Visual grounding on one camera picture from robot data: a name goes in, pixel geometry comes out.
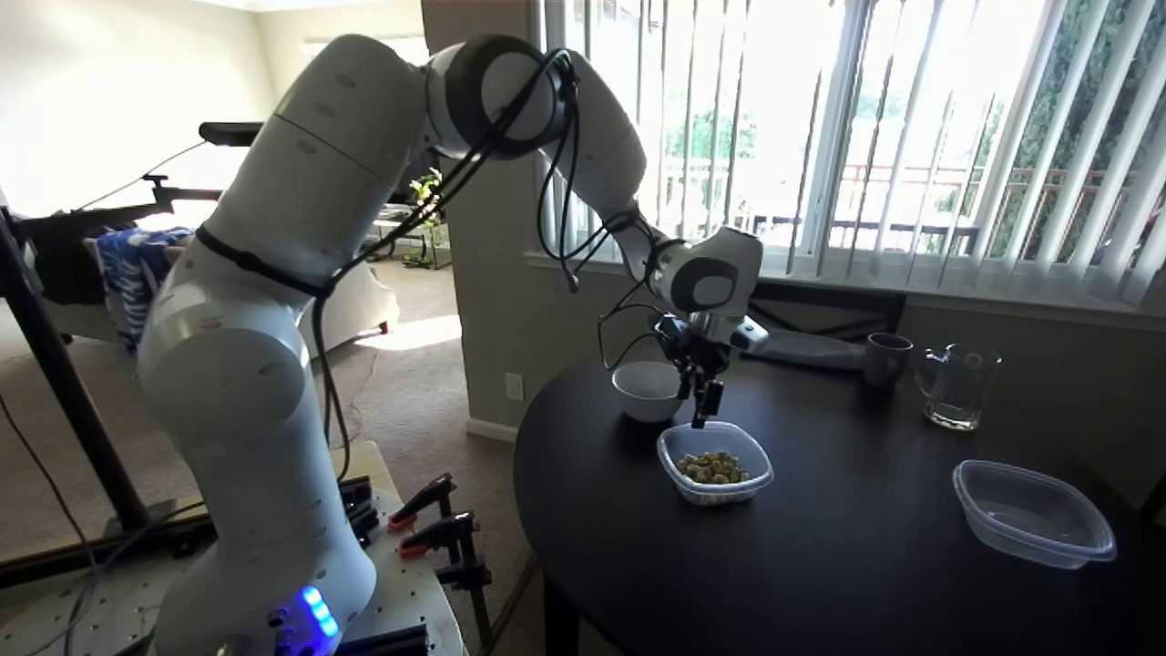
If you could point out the clear drinking glass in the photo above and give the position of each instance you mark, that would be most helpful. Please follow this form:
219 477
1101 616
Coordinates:
956 386

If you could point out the blue-grey folded cloth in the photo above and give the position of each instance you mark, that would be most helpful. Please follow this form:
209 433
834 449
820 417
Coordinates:
803 353

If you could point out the white rounded appliance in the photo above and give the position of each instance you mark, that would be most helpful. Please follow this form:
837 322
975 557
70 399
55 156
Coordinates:
360 302

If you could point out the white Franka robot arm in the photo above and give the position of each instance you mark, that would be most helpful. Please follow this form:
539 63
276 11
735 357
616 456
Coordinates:
242 366

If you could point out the grey mug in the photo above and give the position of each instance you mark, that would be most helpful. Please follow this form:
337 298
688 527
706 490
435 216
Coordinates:
888 362

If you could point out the blue patterned bag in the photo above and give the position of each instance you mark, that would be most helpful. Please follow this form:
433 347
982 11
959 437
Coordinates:
128 275

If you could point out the black camera tripod stand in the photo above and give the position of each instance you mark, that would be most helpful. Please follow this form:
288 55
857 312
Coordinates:
59 366

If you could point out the robot mounting base plate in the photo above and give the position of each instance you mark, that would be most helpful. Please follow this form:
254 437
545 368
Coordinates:
415 598

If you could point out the green potted plant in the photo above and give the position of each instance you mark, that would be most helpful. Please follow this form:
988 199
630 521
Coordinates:
423 193

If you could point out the white vertical blinds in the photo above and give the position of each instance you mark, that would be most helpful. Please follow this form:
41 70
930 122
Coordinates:
949 122

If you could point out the white wall outlet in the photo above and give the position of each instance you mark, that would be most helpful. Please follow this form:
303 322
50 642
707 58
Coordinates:
517 386

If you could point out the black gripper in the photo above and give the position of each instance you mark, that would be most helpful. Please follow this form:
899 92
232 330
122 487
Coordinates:
693 337

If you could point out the clear plastic container with nuts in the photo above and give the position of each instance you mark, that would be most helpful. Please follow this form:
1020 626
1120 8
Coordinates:
715 466

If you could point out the white ceramic bowl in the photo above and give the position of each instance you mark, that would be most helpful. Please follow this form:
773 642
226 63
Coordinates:
643 386

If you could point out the empty clear plastic container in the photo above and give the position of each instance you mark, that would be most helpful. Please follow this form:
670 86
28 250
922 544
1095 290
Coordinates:
1032 516

